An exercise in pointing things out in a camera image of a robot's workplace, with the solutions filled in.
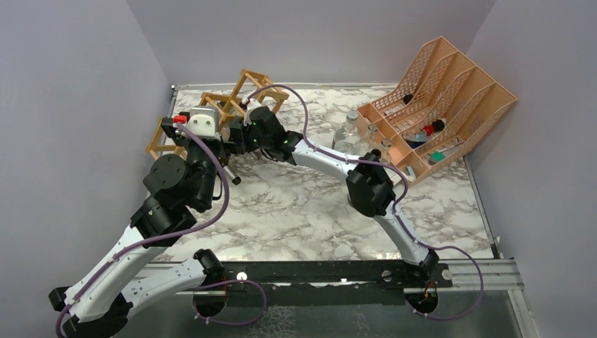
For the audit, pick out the clear bottle silver cap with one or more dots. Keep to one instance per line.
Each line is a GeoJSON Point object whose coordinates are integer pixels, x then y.
{"type": "Point", "coordinates": [346, 135]}

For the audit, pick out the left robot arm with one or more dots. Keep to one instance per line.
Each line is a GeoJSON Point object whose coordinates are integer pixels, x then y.
{"type": "Point", "coordinates": [103, 301]}

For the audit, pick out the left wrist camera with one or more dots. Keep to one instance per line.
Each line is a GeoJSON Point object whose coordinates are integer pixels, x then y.
{"type": "Point", "coordinates": [200, 121]}

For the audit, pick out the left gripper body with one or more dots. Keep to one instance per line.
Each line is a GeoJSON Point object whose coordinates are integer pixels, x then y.
{"type": "Point", "coordinates": [196, 151]}

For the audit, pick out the orange plastic file organizer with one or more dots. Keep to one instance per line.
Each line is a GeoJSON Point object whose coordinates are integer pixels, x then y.
{"type": "Point", "coordinates": [441, 82]}

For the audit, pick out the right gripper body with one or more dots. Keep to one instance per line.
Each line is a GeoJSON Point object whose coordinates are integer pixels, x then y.
{"type": "Point", "coordinates": [252, 140]}

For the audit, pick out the wooden wine rack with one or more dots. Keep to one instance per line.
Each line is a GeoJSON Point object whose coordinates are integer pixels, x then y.
{"type": "Point", "coordinates": [228, 106]}

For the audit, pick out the clear glass bottle right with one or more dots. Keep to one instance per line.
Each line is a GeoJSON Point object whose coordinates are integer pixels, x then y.
{"type": "Point", "coordinates": [385, 147]}

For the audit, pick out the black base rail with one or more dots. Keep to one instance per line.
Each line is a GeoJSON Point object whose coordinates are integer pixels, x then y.
{"type": "Point", "coordinates": [339, 283]}

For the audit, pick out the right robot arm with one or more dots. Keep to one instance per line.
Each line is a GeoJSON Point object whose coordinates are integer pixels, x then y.
{"type": "Point", "coordinates": [370, 189]}

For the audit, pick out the red black marker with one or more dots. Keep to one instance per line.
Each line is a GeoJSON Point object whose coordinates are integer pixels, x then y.
{"type": "Point", "coordinates": [436, 126]}

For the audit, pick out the clear glass bottle small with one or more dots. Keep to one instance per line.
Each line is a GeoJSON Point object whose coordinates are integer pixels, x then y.
{"type": "Point", "coordinates": [368, 141]}

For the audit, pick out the green item in organizer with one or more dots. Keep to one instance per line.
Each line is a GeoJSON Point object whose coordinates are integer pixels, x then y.
{"type": "Point", "coordinates": [436, 157]}

